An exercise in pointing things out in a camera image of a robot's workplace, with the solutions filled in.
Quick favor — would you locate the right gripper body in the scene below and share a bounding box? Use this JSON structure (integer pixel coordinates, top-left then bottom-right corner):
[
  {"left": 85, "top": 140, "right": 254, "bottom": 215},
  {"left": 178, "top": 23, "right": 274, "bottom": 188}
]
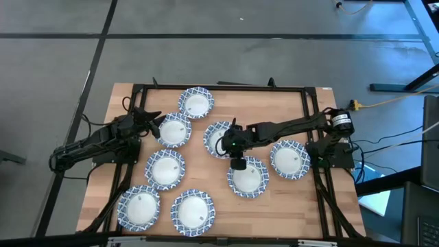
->
[{"left": 221, "top": 125, "right": 257, "bottom": 155}]

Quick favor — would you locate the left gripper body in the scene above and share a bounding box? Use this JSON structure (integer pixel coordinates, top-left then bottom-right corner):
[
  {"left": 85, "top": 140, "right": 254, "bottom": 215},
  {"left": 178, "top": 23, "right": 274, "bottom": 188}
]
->
[{"left": 132, "top": 106, "right": 154, "bottom": 138}]

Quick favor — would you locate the blue patterned paper bowl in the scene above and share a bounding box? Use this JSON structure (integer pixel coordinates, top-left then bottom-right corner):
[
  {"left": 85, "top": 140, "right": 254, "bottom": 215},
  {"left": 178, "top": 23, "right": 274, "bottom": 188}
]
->
[
  {"left": 144, "top": 148, "right": 187, "bottom": 191},
  {"left": 169, "top": 188, "right": 217, "bottom": 238},
  {"left": 156, "top": 112, "right": 193, "bottom": 149},
  {"left": 226, "top": 156, "right": 270, "bottom": 200},
  {"left": 202, "top": 120, "right": 237, "bottom": 160},
  {"left": 177, "top": 86, "right": 215, "bottom": 120},
  {"left": 116, "top": 185, "right": 161, "bottom": 233},
  {"left": 269, "top": 139, "right": 311, "bottom": 180}
]

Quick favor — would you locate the silver aluminium bar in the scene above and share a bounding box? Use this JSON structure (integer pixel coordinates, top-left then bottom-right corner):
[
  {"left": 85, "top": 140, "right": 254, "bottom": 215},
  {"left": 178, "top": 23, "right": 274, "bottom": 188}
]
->
[
  {"left": 107, "top": 236, "right": 147, "bottom": 247},
  {"left": 297, "top": 239, "right": 339, "bottom": 247}
]

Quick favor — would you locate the grey furniture foot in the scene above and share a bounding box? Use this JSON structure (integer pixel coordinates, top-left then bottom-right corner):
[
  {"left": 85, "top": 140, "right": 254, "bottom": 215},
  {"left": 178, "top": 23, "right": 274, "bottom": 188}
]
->
[{"left": 0, "top": 150, "right": 27, "bottom": 166}]

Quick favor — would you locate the white paper sheet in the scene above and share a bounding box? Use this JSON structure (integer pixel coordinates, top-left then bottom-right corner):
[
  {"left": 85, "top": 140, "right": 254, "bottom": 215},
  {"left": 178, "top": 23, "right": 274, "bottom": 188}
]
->
[{"left": 358, "top": 190, "right": 392, "bottom": 217}]

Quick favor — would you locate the black laptop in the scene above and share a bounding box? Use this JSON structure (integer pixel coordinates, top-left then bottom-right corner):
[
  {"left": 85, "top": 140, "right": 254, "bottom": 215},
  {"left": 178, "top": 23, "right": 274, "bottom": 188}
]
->
[{"left": 400, "top": 181, "right": 439, "bottom": 247}]

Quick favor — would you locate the black monitor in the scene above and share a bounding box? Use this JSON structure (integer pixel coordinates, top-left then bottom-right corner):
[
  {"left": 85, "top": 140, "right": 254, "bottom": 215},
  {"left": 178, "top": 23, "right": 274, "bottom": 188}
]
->
[{"left": 420, "top": 95, "right": 439, "bottom": 191}]

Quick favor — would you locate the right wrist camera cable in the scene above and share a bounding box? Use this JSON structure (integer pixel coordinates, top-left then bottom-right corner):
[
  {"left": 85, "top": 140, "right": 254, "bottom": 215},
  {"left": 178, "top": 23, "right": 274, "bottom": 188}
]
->
[{"left": 215, "top": 118, "right": 237, "bottom": 157}]

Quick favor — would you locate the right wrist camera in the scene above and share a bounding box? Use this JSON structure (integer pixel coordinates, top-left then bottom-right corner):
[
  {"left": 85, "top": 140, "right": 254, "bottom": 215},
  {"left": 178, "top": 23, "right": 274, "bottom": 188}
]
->
[{"left": 229, "top": 156, "right": 248, "bottom": 172}]

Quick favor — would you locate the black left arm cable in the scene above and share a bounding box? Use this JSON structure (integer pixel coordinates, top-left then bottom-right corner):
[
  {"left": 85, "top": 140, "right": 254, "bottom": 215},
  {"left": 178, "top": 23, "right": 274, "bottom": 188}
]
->
[{"left": 81, "top": 113, "right": 116, "bottom": 127}]

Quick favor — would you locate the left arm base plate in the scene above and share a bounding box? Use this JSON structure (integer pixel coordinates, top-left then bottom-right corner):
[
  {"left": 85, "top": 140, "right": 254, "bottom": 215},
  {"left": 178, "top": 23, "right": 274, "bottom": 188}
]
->
[{"left": 91, "top": 137, "right": 142, "bottom": 165}]

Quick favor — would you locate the black aluminium rig frame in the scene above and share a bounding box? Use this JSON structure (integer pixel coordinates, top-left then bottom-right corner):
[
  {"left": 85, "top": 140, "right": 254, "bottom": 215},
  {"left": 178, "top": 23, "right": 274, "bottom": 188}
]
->
[{"left": 0, "top": 77, "right": 412, "bottom": 247}]

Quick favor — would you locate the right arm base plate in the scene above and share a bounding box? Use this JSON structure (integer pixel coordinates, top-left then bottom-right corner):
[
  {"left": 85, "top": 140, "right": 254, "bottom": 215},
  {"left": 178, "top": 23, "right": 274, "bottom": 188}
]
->
[{"left": 305, "top": 141, "right": 355, "bottom": 169}]

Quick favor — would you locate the yellow extension cable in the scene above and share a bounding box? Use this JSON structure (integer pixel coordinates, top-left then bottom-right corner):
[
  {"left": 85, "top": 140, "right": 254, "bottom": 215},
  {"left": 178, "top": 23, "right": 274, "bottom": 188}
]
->
[{"left": 348, "top": 84, "right": 439, "bottom": 111}]

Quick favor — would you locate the blue desk leg frame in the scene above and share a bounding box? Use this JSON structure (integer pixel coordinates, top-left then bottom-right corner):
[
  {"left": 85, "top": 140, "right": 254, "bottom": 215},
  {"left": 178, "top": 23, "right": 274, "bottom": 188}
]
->
[{"left": 369, "top": 0, "right": 439, "bottom": 93}]

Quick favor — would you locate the beige cable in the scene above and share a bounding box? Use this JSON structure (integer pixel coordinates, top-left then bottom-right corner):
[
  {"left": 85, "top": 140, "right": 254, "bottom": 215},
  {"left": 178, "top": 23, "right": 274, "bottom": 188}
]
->
[{"left": 363, "top": 119, "right": 439, "bottom": 152}]

